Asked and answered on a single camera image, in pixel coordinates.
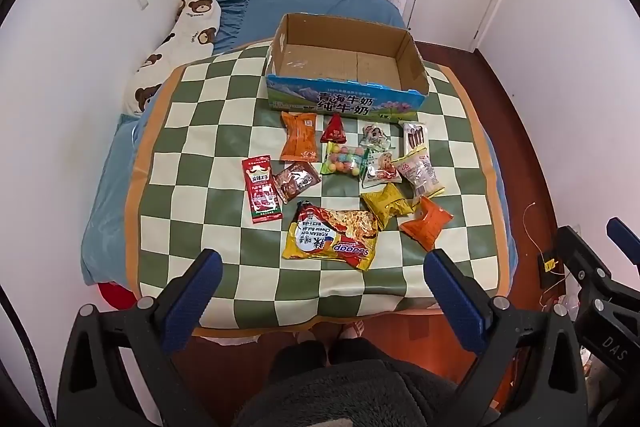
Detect brown snack packet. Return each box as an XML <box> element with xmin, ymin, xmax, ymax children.
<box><xmin>272</xmin><ymin>161</ymin><xmax>322</xmax><ymax>205</ymax></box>

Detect colourful candy bag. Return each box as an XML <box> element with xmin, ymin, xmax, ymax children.
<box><xmin>320</xmin><ymin>142</ymin><xmax>368</xmax><ymax>178</ymax></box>

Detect long red snack packet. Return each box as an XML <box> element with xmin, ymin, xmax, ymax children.
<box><xmin>241</xmin><ymin>155</ymin><xmax>282</xmax><ymax>225</ymax></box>

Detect black cable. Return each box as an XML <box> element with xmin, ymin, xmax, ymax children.
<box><xmin>0</xmin><ymin>287</ymin><xmax>57</xmax><ymax>427</ymax></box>

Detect small white snack packet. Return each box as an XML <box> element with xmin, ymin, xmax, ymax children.
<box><xmin>359</xmin><ymin>121</ymin><xmax>393</xmax><ymax>150</ymax></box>

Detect red object under bed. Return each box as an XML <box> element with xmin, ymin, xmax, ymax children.
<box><xmin>95</xmin><ymin>282</ymin><xmax>143</xmax><ymax>310</ymax></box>

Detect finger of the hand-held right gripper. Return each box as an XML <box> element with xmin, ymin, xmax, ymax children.
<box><xmin>606</xmin><ymin>217</ymin><xmax>640</xmax><ymax>267</ymax></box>
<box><xmin>554</xmin><ymin>226</ymin><xmax>615</xmax><ymax>303</ymax></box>

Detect person's grey fleece garment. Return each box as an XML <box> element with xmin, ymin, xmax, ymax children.
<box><xmin>235</xmin><ymin>354</ymin><xmax>501</xmax><ymax>427</ymax></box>

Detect person's legs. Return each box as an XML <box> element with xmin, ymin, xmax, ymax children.
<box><xmin>267</xmin><ymin>338</ymin><xmax>401</xmax><ymax>388</ymax></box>

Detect yellow snack packet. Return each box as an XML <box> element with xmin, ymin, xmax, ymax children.
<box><xmin>361</xmin><ymin>183</ymin><xmax>413</xmax><ymax>230</ymax></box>

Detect green white snack packet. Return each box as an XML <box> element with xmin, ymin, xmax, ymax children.
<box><xmin>360</xmin><ymin>148</ymin><xmax>403</xmax><ymax>185</ymax></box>

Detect printed cardboard box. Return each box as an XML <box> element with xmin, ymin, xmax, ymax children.
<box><xmin>265</xmin><ymin>13</ymin><xmax>431</xmax><ymax>116</ymax></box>

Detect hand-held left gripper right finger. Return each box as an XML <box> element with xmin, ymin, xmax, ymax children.
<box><xmin>424</xmin><ymin>248</ymin><xmax>589</xmax><ymax>427</ymax></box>

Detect white cookie packet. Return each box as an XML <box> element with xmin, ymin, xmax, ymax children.
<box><xmin>402</xmin><ymin>121</ymin><xmax>430</xmax><ymax>158</ymax></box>

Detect orange snack packet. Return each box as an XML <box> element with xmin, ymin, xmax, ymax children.
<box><xmin>279</xmin><ymin>111</ymin><xmax>320</xmax><ymax>162</ymax></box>
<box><xmin>398</xmin><ymin>195</ymin><xmax>455</xmax><ymax>252</ymax></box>

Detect yellow instant noodle packet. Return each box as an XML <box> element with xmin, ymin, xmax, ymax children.
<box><xmin>281</xmin><ymin>201</ymin><xmax>382</xmax><ymax>272</ymax></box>

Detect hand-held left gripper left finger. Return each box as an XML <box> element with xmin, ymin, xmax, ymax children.
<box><xmin>56</xmin><ymin>248</ymin><xmax>224</xmax><ymax>427</ymax></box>

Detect red triangular snack packet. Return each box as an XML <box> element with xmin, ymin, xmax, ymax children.
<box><xmin>320</xmin><ymin>113</ymin><xmax>349</xmax><ymax>144</ymax></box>

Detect clear red label snack packet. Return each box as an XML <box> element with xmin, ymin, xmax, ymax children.
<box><xmin>391</xmin><ymin>152</ymin><xmax>446</xmax><ymax>200</ymax></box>

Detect bear print pillow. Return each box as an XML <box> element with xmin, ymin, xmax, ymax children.
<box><xmin>122</xmin><ymin>0</ymin><xmax>223</xmax><ymax>116</ymax></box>

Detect green white checkered blanket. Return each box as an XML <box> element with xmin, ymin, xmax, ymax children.
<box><xmin>124</xmin><ymin>39</ymin><xmax>511</xmax><ymax>338</ymax></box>

